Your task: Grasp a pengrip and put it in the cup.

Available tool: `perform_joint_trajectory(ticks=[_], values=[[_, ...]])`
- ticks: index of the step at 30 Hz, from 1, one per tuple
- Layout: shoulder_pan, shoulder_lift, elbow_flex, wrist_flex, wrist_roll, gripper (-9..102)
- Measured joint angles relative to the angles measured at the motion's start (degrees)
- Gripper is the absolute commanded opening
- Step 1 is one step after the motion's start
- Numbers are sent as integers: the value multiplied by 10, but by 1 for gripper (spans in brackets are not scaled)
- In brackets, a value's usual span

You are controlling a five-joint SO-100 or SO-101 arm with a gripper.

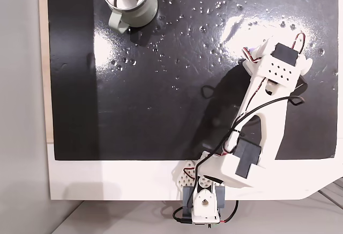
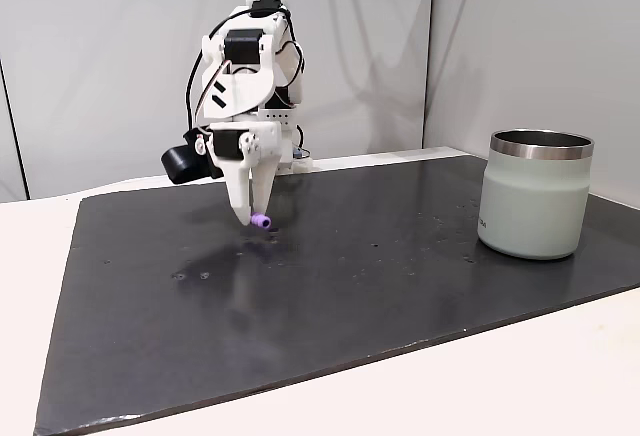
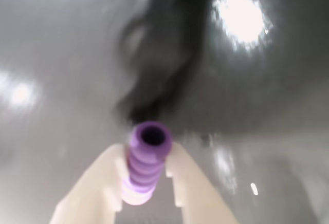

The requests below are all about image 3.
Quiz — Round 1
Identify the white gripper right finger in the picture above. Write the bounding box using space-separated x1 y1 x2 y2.
165 141 239 224

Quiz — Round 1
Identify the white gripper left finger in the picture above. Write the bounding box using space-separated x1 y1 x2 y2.
48 143 130 224

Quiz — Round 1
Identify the purple ribbed pen grip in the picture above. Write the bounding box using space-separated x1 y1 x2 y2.
120 121 172 206

